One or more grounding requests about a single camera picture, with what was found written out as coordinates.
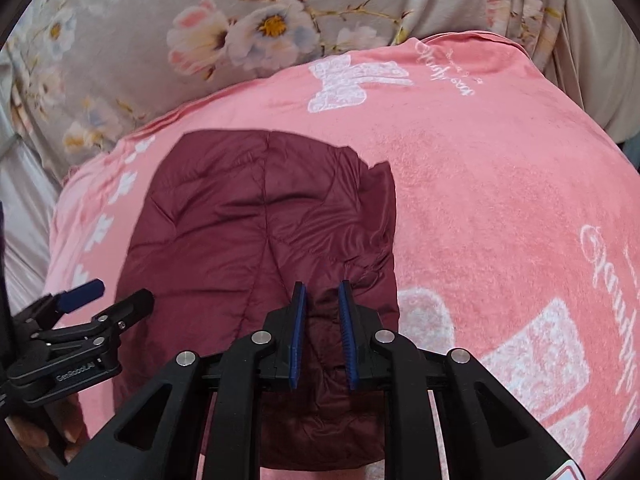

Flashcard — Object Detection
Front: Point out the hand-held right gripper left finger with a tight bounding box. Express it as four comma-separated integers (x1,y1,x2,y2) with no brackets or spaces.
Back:
57,281,309,480

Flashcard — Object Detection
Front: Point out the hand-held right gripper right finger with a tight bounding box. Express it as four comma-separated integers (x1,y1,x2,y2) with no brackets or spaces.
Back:
337,279,583,480

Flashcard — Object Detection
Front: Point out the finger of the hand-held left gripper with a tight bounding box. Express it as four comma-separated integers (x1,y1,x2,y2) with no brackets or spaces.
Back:
30,288,155,361
12,279,106,333

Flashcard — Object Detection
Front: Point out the maroon puffer jacket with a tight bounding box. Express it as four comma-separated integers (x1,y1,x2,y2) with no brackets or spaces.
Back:
114,129,401,472

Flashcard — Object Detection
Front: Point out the person's left hand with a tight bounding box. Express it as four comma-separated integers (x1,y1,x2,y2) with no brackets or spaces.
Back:
5,407,91,466

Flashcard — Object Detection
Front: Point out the white satin cloth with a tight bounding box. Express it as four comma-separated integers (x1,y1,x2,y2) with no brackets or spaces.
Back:
0,135,64,306

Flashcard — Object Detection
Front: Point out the pink printed blanket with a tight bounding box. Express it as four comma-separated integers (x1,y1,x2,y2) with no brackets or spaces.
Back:
42,32,640,480

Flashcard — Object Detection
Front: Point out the grey floral bed sheet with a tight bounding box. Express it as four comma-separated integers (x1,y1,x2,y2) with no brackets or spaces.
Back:
0,0,571,182

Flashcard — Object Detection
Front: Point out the beige cloth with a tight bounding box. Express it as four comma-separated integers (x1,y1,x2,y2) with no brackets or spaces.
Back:
540,0,640,145

